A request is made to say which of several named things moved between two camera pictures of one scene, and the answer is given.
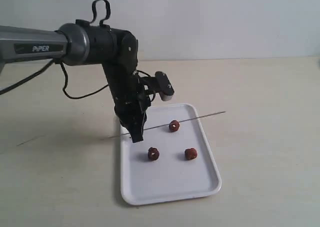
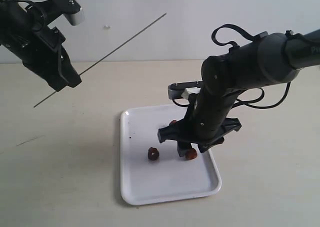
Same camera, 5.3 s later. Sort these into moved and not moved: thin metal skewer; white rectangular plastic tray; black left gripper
Moved: black left gripper; thin metal skewer
Not moved: white rectangular plastic tray
